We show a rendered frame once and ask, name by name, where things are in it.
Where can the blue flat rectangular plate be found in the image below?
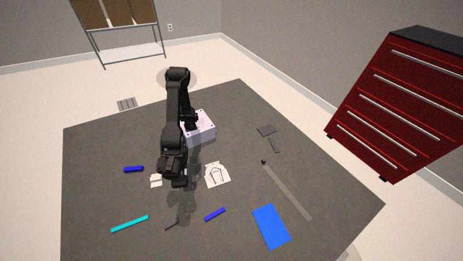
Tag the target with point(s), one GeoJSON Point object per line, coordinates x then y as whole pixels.
{"type": "Point", "coordinates": [271, 226]}

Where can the blue rectangular bar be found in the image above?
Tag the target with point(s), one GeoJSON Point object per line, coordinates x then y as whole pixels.
{"type": "Point", "coordinates": [214, 214]}

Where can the blue rectangular block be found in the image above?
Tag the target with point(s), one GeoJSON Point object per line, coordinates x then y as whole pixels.
{"type": "Point", "coordinates": [133, 169]}

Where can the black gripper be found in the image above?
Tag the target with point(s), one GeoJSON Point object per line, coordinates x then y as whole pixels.
{"type": "Point", "coordinates": [182, 181]}

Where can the cyan flat bar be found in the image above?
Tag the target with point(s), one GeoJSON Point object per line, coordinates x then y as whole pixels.
{"type": "Point", "coordinates": [123, 226]}

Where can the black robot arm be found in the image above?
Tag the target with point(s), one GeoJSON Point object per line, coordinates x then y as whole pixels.
{"type": "Point", "coordinates": [169, 164]}

